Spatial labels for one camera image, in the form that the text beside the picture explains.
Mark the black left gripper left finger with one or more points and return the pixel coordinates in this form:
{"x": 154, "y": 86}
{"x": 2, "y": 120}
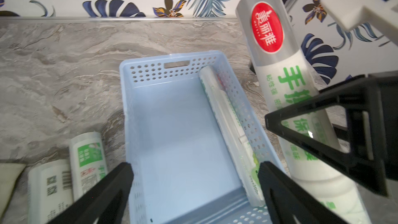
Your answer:
{"x": 104, "y": 203}

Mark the plastic wrap roll red logo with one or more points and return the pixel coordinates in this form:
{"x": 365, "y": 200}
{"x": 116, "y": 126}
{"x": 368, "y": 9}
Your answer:
{"x": 242, "y": 154}

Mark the light blue perforated plastic basket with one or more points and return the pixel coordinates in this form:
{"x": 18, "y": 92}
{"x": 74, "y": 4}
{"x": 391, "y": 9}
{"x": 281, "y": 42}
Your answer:
{"x": 183, "y": 172}

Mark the plastic wrap roll green label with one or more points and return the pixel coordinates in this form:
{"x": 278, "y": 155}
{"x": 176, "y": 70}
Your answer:
{"x": 285, "y": 79}

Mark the plastic wrap roll with barcode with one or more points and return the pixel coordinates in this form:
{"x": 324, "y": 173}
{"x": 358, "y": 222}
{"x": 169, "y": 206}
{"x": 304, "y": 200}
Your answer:
{"x": 87, "y": 162}

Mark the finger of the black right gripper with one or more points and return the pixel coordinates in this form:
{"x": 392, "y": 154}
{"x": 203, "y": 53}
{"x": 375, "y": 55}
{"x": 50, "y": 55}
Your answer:
{"x": 371, "y": 105}

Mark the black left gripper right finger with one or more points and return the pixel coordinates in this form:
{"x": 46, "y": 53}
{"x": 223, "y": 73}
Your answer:
{"x": 288, "y": 203}

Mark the beige cloth pouch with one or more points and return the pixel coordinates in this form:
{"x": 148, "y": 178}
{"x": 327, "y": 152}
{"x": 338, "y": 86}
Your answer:
{"x": 9, "y": 175}

